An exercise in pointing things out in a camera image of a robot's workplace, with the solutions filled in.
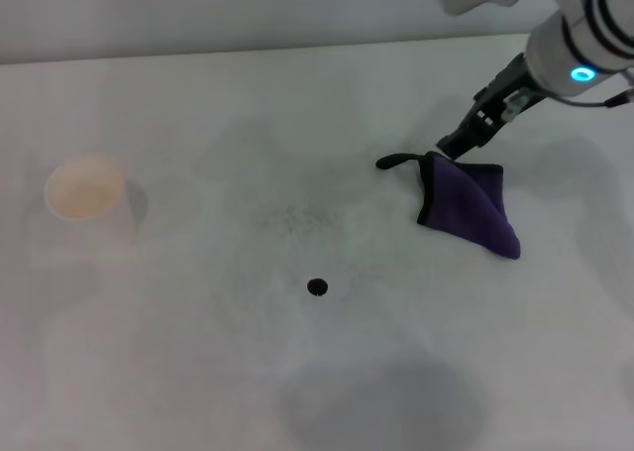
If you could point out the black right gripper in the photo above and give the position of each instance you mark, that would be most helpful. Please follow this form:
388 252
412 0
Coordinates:
510 86

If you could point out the purple rag with black trim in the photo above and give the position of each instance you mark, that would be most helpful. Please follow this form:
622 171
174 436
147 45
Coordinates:
463 208

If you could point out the white paper cup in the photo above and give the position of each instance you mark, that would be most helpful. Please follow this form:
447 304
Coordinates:
86 193

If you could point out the black water stain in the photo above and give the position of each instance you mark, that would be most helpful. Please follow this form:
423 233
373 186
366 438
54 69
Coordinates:
317 287

